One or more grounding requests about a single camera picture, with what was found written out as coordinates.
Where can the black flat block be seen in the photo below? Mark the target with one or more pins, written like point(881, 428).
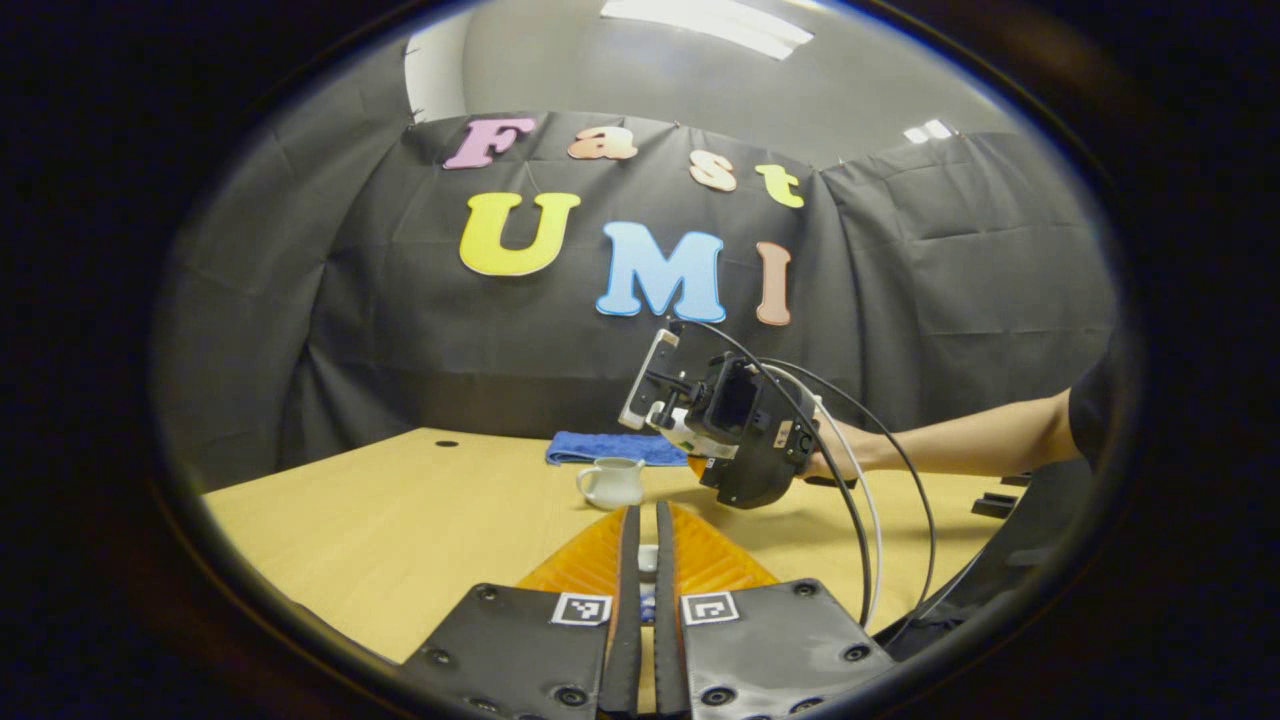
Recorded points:
point(1016, 480)
point(995, 505)

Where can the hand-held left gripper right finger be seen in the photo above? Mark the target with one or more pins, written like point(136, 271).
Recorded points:
point(668, 650)

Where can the small ceiling light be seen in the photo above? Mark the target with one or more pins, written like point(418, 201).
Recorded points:
point(928, 131)

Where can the person's black shirt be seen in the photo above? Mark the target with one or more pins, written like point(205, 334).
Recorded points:
point(1095, 410)

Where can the white teacup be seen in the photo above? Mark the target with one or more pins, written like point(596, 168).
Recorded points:
point(612, 485)

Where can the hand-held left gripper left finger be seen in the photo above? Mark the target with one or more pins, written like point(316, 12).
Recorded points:
point(628, 650)

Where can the black backdrop cloth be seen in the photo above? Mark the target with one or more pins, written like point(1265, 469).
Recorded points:
point(400, 330)

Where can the blue towel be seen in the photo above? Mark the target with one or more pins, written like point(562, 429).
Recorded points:
point(610, 447)

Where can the white blue-patterned teacup lid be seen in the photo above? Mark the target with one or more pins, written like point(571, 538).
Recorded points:
point(648, 560)

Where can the long ceiling light panel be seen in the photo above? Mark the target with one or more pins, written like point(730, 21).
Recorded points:
point(710, 25)

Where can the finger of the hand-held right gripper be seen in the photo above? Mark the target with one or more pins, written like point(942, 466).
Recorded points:
point(700, 467)

